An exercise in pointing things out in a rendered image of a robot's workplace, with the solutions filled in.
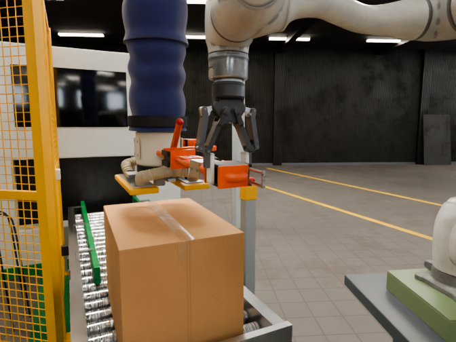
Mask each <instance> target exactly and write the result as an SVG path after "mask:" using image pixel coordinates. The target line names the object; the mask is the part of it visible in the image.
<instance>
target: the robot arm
mask: <svg viewBox="0 0 456 342"><path fill-rule="evenodd" d="M300 18H319V19H322V20H325V21H327V22H329V23H331V24H334V25H337V26H339V27H341V28H343V29H346V30H348V31H351V32H355V33H361V34H366V35H379V36H385V37H394V38H398V39H404V40H411V41H445V40H452V39H456V0H401V1H396V2H392V3H386V4H382V5H366V4H363V3H361V2H359V1H356V0H206V7H205V37H206V45H207V47H208V78H209V80H210V81H214V82H213V83H212V103H211V105H210V106H209V107H200V108H199V109H198V110H199V125H198V129H197V138H196V142H195V150H196V151H199V152H202V153H203V167H204V168H206V182H207V183H210V184H211V185H213V184H214V154H213V153H211V151H212V148H213V146H214V144H215V141H216V138H217V136H218V134H219V132H220V129H221V127H222V126H223V124H225V123H229V124H233V126H234V127H235V130H236V132H237V135H238V137H239V140H240V142H241V144H242V148H243V150H244V151H241V162H246V163H249V164H252V153H254V151H255V150H258V149H259V139H258V134H257V125H256V119H255V117H256V112H257V110H256V109H255V108H248V107H246V106H245V104H244V98H245V84H244V83H243V81H246V80H247V79H248V50H249V47H250V44H251V43H252V40H253V39H255V38H257V37H262V36H264V35H269V34H272V33H277V32H282V31H284V30H285V28H286V27H287V26H288V24H289V23H290V22H292V21H293V20H297V19H300ZM211 111H212V113H213V114H214V116H215V118H214V121H213V122H212V127H211V130H210V133H209V135H208V137H207V139H206V131H207V127H208V116H209V115H210V112H211ZM243 113H245V116H246V124H247V129H248V135H247V133H246V130H245V127H244V122H243V119H242V115H243ZM205 139H206V142H205ZM204 143H205V144H204ZM424 266H425V267H426V268H427V269H429V270H430V271H427V272H417V273H415V279H416V280H419V281H422V282H424V283H426V284H427V285H429V286H431V287H432V288H435V289H436V290H438V291H440V292H441V293H443V294H444V295H446V296H448V297H450V298H452V300H454V301H455V302H456V197H452V198H450V199H449V200H447V201H446V202H445V203H443V205H442V206H441V208H440V210H439V211H438V214H437V216H436V220H435V223H434V230H433V238H432V261H431V260H426V261H425V262H424Z"/></svg>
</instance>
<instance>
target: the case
mask: <svg viewBox="0 0 456 342"><path fill-rule="evenodd" d="M103 207H104V234H105V248H106V262H107V290H108V294H109V300H110V304H111V311H112V315H113V321H114V326H115V332H116V337H117V342H219V341H223V340H225V339H230V338H232V337H236V336H239V335H242V334H244V232H243V231H241V230H239V229H238V228H236V227H234V226H233V225H231V224H230V223H228V222H227V221H225V220H223V219H222V218H220V217H219V216H217V215H215V214H214V213H212V212H211V211H209V210H207V209H206V208H204V207H203V206H201V205H199V204H198V203H196V202H195V201H193V200H192V199H190V198H184V199H169V200H161V201H153V202H139V203H131V204H116V205H108V206H103Z"/></svg>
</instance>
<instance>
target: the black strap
mask: <svg viewBox="0 0 456 342"><path fill-rule="evenodd" d="M179 118H181V119H182V120H183V127H187V126H189V117H185V116H148V115H129V116H128V126H129V127H158V128H175V125H176V120H177V119H179Z"/></svg>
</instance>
